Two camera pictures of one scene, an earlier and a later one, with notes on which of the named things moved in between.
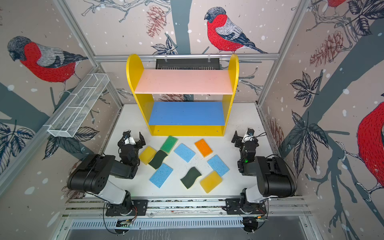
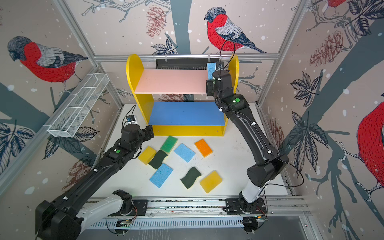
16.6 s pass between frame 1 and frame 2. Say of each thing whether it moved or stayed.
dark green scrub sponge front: stayed
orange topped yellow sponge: stayed
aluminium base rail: stayed
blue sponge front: stayed
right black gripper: moved
